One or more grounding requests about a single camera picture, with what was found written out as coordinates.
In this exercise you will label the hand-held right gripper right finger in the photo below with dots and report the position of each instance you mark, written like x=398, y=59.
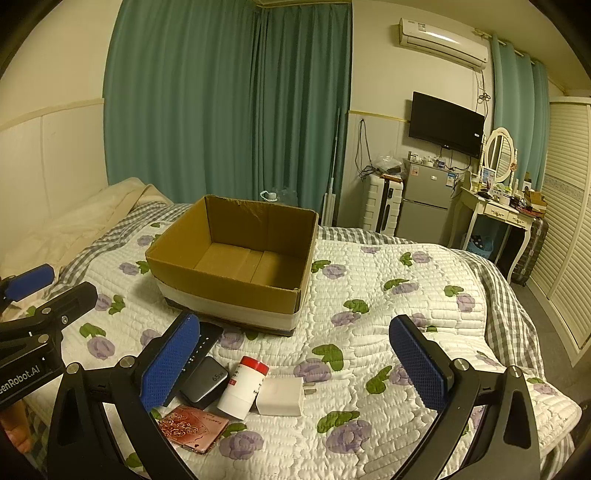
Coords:
x=418, y=364

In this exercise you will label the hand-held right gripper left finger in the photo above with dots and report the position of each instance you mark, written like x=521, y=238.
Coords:
x=167, y=364

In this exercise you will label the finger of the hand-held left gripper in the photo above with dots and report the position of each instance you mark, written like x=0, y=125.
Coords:
x=31, y=281
x=69, y=302

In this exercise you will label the grey power adapter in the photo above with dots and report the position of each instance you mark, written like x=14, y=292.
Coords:
x=205, y=383

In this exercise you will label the black remote control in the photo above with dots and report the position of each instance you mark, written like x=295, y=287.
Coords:
x=206, y=339

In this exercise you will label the pink floral card case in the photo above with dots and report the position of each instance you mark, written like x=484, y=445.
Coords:
x=194, y=429

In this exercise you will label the white bottle with red cap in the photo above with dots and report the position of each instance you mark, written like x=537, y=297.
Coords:
x=241, y=392

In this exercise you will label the cardboard box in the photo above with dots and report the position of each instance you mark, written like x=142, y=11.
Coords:
x=226, y=288

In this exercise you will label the white charger plug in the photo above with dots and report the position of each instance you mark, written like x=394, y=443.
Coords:
x=279, y=397

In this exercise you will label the floral quilted bed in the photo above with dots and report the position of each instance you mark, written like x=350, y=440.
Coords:
x=369, y=369

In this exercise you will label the cream blanket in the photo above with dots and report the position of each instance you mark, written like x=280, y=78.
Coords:
x=69, y=221

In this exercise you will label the blue plastic basket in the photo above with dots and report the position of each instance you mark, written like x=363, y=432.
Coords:
x=479, y=247

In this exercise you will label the dark suitcase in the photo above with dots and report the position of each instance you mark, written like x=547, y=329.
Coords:
x=531, y=251

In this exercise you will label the silver small fridge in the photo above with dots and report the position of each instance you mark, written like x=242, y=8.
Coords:
x=425, y=203

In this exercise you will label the white suitcase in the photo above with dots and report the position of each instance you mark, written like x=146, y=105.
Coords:
x=381, y=205

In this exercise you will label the white vanity desk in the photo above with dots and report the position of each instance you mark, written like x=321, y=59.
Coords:
x=501, y=214

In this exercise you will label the white poles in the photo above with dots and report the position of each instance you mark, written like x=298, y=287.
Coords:
x=331, y=194

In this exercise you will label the white teal cup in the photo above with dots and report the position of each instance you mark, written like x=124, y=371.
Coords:
x=269, y=196

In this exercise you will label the clear plastic bag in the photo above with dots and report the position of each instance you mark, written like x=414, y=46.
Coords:
x=387, y=162

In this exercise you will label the white louvred wardrobe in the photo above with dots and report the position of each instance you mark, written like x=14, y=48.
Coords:
x=568, y=221

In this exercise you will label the wide teal curtain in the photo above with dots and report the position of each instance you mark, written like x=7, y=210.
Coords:
x=180, y=106
x=304, y=106

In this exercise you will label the oval white vanity mirror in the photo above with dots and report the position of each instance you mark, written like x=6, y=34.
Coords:
x=497, y=150

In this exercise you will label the narrow teal curtain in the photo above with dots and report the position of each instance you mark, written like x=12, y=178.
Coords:
x=517, y=106

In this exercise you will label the white air conditioner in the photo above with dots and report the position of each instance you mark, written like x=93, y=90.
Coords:
x=441, y=44

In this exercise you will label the black wall television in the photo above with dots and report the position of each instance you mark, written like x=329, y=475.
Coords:
x=445, y=122

